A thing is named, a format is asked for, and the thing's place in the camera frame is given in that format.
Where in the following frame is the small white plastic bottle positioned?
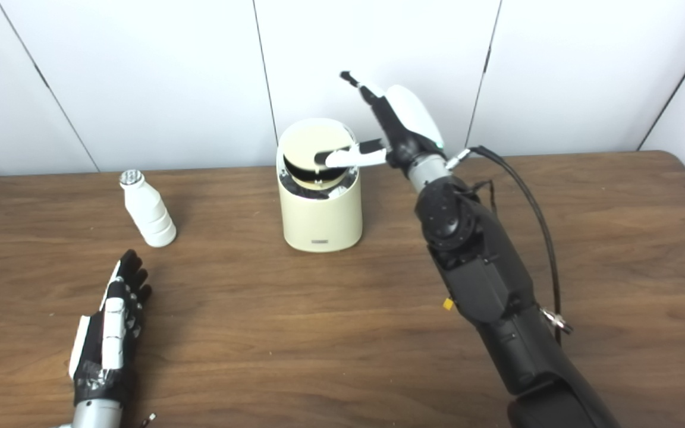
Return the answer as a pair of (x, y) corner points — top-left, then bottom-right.
(119, 169), (177, 248)

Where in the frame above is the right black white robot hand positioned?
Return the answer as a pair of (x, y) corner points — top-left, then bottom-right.
(315, 71), (447, 179)

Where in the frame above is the cream-colored round bin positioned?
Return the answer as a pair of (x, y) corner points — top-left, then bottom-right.
(276, 118), (363, 253)

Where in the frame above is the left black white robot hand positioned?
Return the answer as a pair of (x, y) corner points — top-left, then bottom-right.
(68, 249), (153, 406)

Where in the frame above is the cream round bin lid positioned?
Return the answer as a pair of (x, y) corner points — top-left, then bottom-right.
(282, 125), (355, 191)

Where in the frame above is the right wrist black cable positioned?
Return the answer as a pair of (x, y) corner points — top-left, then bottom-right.
(447, 146), (573, 345)

